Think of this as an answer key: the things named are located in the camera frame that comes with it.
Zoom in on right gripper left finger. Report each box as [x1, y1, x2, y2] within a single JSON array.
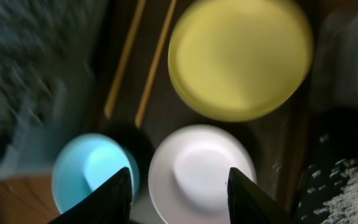
[[50, 167, 132, 224]]

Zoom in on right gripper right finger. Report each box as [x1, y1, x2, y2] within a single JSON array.
[[227, 167, 294, 224]]

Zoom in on white pink bowl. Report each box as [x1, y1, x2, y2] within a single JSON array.
[[148, 124, 257, 224]]

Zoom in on black waste tray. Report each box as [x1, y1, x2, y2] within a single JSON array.
[[292, 108, 358, 223]]

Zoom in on clear plastic waste bin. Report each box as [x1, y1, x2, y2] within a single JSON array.
[[310, 1, 358, 113]]

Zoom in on light blue bowl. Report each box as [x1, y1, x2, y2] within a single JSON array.
[[52, 133, 140, 213]]

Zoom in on dark brown serving tray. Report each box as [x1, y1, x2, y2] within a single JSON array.
[[86, 0, 307, 212]]

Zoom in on spilled rice food scraps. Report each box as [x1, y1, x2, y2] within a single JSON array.
[[300, 133, 358, 224]]

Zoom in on yellow round plate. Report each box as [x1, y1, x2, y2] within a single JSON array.
[[168, 0, 313, 122]]

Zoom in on grey plastic dish rack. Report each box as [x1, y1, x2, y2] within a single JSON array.
[[0, 0, 108, 179]]

